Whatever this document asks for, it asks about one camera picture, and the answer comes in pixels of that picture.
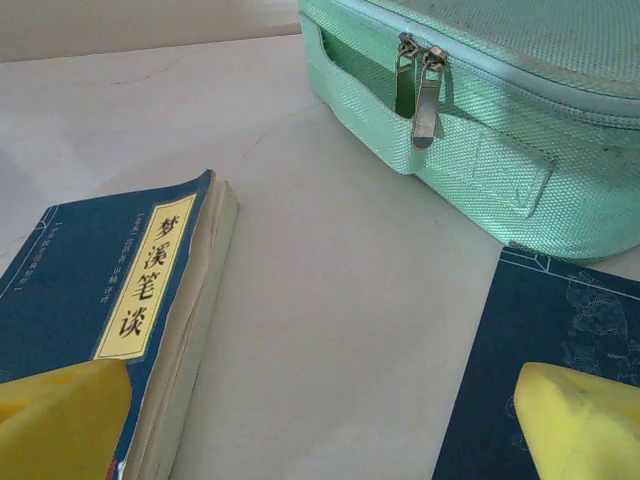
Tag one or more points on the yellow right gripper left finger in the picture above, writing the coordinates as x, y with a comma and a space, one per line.
55, 430

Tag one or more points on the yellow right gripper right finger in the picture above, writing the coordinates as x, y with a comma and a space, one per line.
580, 430

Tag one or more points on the dark blue book line drawing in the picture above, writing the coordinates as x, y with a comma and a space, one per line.
525, 320

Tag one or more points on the blue book with yellow label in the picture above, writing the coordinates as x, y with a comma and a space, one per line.
65, 280

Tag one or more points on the mint green zip case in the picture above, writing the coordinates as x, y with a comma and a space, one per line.
500, 150

